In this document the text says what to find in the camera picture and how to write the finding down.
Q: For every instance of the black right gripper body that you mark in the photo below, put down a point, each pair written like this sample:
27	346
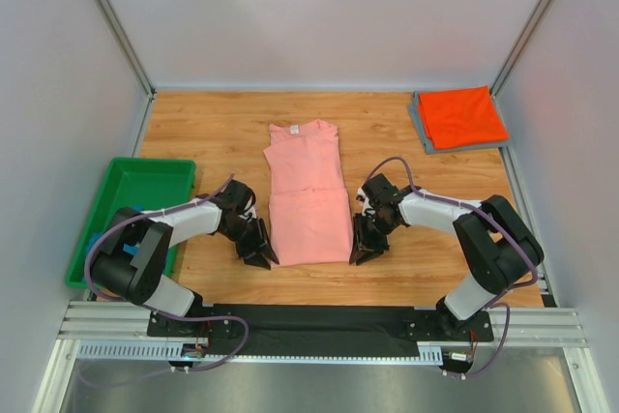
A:
368	231

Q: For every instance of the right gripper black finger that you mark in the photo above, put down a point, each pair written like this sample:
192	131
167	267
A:
357	255
372	254

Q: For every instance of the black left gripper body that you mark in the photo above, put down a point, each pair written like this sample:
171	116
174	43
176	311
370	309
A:
251	239

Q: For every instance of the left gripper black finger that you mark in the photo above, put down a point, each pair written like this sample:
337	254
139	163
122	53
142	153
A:
258	260
268	252

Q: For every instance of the pink t-shirt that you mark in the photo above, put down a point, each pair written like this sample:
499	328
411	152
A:
309	206

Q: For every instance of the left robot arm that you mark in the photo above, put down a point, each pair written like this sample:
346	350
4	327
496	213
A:
196	217

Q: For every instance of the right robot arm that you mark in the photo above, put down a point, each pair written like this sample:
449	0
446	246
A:
498	247

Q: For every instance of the green plastic tray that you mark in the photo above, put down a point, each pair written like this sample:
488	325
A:
142	184

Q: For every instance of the blue t-shirt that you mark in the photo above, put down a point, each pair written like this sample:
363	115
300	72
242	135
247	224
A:
132	252

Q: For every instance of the folded grey t-shirt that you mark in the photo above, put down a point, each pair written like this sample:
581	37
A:
428	145

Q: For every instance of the folded orange t-shirt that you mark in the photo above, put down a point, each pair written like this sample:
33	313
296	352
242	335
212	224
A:
457	118

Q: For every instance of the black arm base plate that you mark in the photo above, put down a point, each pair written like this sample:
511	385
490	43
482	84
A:
425	325

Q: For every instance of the white slotted cable duct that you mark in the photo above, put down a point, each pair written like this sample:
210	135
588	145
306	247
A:
176	352

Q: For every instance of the aluminium frame rail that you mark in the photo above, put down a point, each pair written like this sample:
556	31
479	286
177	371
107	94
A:
529	327

